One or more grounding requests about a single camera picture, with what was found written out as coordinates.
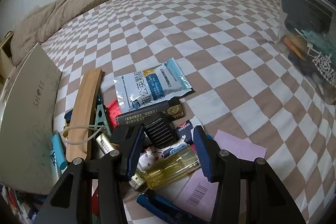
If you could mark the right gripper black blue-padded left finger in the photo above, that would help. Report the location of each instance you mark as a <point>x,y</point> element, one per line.
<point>70,200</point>

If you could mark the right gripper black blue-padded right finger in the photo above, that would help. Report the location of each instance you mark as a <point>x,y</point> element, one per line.
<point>268,200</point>

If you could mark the grey shoe box lid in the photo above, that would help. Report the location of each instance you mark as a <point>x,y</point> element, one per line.
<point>27,113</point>

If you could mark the wooden hanger piece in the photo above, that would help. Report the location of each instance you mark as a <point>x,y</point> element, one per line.
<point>82,116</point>

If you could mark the black ribbed device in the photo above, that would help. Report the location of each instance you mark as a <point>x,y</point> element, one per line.
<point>159,130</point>

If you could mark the blue white medicine sachet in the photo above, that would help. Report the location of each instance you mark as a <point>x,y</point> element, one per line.
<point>143,88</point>

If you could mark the dark box with gold label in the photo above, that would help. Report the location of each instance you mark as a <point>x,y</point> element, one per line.
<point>171,108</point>

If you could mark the pearl tiara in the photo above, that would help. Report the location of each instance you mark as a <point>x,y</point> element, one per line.
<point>324,66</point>

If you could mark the wooden bedside shelf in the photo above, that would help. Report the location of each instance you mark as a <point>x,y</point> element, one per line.
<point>7,66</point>

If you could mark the clear plastic storage bin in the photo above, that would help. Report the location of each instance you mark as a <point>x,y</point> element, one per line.
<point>307,27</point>

